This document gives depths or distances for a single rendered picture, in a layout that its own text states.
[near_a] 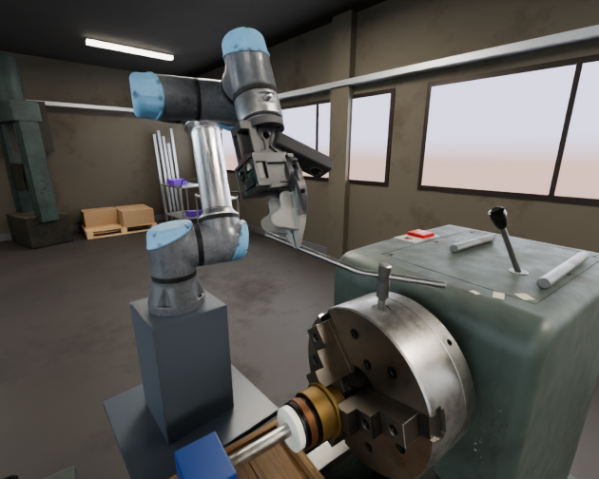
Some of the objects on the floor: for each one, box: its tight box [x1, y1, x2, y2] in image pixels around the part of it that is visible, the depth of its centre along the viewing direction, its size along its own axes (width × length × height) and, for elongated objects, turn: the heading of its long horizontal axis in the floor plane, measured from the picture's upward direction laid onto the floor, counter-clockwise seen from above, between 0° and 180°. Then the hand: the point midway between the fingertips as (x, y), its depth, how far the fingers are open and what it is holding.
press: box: [0, 51, 73, 249], centre depth 506 cm, size 79×95×292 cm
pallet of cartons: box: [80, 204, 157, 240], centre depth 623 cm, size 123×82×43 cm
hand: (299, 239), depth 52 cm, fingers closed
